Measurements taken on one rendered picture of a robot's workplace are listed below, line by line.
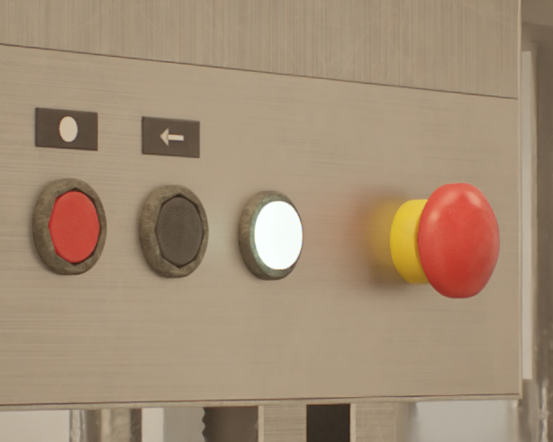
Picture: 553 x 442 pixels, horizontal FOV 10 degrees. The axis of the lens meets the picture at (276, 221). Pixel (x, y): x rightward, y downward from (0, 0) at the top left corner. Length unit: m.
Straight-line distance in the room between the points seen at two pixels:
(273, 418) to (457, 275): 0.21
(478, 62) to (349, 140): 0.08
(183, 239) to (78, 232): 0.05
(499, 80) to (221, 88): 0.16
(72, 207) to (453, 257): 0.17
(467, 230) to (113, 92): 0.16
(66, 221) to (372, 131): 0.16
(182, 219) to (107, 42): 0.06
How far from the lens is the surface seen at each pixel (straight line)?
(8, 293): 0.93
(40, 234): 0.93
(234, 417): 1.13
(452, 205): 1.06
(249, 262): 1.01
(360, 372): 1.05
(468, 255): 1.06
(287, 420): 1.26
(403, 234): 1.06
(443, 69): 1.10
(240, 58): 1.01
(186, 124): 0.99
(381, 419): 1.31
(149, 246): 0.97
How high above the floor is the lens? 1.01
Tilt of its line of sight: 2 degrees up
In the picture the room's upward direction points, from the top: straight up
